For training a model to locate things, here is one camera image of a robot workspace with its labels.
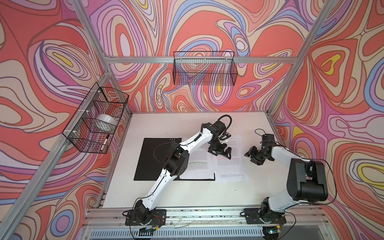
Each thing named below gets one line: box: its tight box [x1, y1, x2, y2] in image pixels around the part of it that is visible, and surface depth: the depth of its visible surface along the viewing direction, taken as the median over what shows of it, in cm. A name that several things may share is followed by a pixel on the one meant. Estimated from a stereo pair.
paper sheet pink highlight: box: [216, 172, 251, 183], surface depth 88 cm
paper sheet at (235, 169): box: [214, 135, 249, 182], surface depth 93 cm
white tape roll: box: [96, 113, 119, 126], surface depth 75 cm
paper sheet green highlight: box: [179, 142, 215, 180], surface depth 92 cm
